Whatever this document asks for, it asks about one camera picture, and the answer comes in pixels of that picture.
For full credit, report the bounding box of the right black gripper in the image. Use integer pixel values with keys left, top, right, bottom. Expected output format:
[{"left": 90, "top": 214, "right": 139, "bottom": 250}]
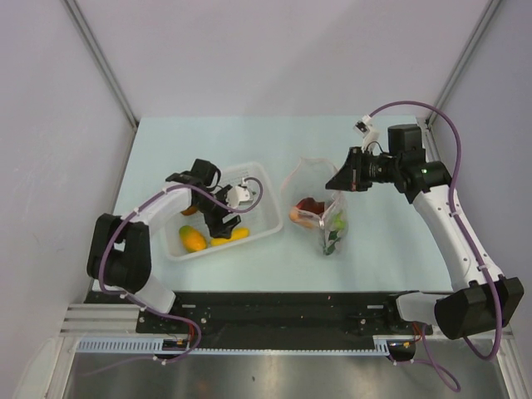
[{"left": 327, "top": 146, "right": 401, "bottom": 192}]

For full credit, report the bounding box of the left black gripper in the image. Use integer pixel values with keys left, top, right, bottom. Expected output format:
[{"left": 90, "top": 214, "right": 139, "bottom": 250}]
[{"left": 193, "top": 185, "right": 240, "bottom": 239}]

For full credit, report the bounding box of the yellow green mango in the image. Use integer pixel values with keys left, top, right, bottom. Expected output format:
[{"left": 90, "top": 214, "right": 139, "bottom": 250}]
[{"left": 179, "top": 225, "right": 208, "bottom": 253}]

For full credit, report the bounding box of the green lime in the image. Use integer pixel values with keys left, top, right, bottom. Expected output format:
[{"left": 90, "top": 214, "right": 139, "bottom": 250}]
[{"left": 330, "top": 212, "right": 347, "bottom": 232}]

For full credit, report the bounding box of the clear zip top bag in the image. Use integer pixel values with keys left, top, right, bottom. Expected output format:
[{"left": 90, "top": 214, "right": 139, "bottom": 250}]
[{"left": 280, "top": 157, "right": 348, "bottom": 256}]

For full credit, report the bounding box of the papaya slice with red flesh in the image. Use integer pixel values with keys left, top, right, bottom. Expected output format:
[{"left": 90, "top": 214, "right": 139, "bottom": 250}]
[{"left": 288, "top": 197, "right": 325, "bottom": 229}]

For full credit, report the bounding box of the dark green cucumber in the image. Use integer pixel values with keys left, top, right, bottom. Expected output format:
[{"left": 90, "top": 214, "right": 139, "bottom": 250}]
[{"left": 323, "top": 230, "right": 342, "bottom": 256}]

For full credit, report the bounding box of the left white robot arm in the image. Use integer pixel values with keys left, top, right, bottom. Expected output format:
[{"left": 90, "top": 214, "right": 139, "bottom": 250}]
[{"left": 86, "top": 159, "right": 254, "bottom": 333}]

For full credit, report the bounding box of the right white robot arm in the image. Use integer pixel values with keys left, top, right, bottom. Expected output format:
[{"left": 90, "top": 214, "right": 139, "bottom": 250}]
[{"left": 325, "top": 121, "right": 525, "bottom": 340}]

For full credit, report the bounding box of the brown kiwi fruit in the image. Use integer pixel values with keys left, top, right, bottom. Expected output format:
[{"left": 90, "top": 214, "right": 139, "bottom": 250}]
[{"left": 180, "top": 206, "right": 198, "bottom": 216}]

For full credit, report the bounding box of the white plastic basket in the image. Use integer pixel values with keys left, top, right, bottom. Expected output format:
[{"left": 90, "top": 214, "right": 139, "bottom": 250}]
[{"left": 159, "top": 161, "right": 284, "bottom": 263}]

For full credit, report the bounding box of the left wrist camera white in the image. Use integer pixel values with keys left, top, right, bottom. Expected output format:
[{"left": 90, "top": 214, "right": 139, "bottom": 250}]
[{"left": 225, "top": 178, "right": 257, "bottom": 209}]

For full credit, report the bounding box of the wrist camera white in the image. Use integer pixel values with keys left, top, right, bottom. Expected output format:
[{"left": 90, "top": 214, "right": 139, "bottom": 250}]
[
  {"left": 225, "top": 178, "right": 257, "bottom": 209},
  {"left": 353, "top": 115, "right": 380, "bottom": 151}
]

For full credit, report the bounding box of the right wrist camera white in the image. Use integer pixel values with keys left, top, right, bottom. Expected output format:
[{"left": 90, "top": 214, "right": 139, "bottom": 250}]
[{"left": 353, "top": 115, "right": 380, "bottom": 151}]

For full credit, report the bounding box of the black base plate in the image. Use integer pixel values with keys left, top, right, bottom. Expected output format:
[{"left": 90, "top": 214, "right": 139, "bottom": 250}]
[{"left": 84, "top": 287, "right": 434, "bottom": 354}]

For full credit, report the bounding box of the white slotted cable duct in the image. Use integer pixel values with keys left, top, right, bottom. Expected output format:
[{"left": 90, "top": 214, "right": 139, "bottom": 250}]
[{"left": 76, "top": 334, "right": 421, "bottom": 357}]

